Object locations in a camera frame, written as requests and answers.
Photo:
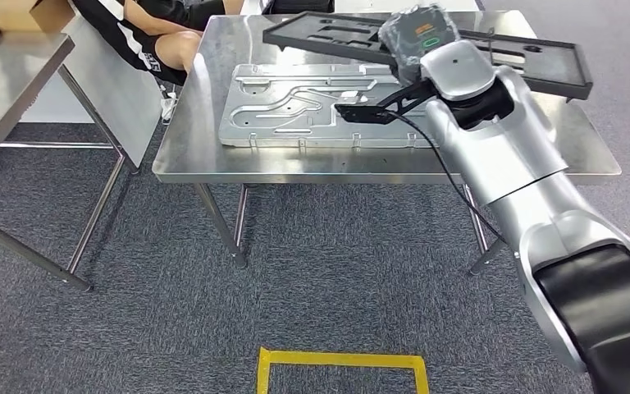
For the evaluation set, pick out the steel side table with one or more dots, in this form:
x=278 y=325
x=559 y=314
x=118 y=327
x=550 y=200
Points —
x=0 y=81

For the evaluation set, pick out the white power strip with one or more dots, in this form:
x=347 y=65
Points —
x=168 y=107

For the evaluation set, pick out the yellow floor tape square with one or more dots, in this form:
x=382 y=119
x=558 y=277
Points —
x=342 y=359

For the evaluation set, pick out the stamped silver metal plate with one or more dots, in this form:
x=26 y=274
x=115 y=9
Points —
x=271 y=119

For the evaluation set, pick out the brown cardboard box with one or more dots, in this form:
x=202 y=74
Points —
x=21 y=13

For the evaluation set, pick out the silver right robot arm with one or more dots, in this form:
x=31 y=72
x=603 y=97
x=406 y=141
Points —
x=510 y=152

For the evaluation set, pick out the steel workbench table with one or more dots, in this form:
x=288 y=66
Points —
x=195 y=152

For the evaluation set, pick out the black plastic frame part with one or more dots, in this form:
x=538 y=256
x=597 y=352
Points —
x=559 y=65

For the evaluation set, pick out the white table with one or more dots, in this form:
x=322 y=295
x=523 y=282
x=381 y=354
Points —
x=402 y=5

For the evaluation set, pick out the person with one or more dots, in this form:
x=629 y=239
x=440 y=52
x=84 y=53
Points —
x=130 y=38

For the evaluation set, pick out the grey panel board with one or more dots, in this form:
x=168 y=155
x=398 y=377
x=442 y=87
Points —
x=119 y=98

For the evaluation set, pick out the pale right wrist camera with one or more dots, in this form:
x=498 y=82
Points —
x=353 y=98

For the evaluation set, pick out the black camera bracket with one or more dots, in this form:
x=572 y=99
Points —
x=369 y=114

